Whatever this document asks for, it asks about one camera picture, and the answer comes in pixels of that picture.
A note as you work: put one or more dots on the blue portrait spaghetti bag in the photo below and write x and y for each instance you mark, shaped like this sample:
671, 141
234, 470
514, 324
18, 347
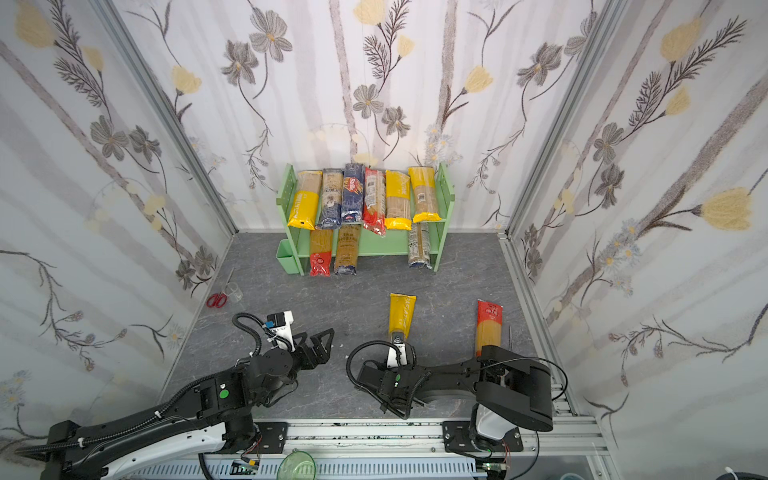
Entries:
330, 200

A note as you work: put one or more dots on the green two-tier shelf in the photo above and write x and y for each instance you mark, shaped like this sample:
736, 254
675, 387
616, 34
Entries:
394, 243

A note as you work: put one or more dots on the white slotted cable duct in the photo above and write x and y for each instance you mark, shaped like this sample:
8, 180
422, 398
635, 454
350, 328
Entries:
349, 468

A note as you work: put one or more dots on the blue Barilla spaghetti box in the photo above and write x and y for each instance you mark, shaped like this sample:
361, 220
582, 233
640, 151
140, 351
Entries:
352, 194

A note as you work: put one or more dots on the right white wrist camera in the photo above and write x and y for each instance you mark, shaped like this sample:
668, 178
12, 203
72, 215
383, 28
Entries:
397, 355

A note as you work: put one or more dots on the small green cup bin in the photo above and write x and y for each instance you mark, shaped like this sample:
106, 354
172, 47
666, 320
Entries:
286, 258

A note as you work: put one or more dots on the red white-label spaghetti bag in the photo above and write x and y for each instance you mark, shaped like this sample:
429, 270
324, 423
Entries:
374, 211

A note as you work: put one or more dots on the blue gold Meli pasta bag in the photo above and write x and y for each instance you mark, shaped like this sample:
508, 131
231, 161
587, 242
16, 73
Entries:
347, 250

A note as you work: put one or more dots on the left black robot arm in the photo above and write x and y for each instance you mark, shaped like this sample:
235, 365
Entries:
212, 414

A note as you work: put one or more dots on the red handled scissors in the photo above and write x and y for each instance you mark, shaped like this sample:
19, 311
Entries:
219, 299

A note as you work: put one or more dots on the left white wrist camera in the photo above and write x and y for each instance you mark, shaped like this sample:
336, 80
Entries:
279, 328

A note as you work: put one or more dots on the clear barcode spaghetti bag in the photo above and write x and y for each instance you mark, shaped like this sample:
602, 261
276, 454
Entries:
419, 246

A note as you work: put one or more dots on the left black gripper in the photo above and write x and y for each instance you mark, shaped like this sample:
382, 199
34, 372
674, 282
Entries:
306, 350

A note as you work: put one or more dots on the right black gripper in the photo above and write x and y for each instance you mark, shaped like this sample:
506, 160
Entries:
391, 381

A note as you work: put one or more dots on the green round plastic lid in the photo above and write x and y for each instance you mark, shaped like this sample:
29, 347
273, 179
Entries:
298, 465

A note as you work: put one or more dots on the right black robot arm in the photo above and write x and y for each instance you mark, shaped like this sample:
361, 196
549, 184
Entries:
510, 392

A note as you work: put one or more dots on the yellow label spaghetti bag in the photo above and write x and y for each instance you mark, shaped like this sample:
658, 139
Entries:
306, 200

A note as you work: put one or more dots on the yellow Pastatime spaghetti bag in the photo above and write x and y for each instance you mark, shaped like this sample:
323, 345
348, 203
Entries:
398, 201

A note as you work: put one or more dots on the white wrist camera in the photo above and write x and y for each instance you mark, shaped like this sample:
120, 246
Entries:
279, 328
397, 355

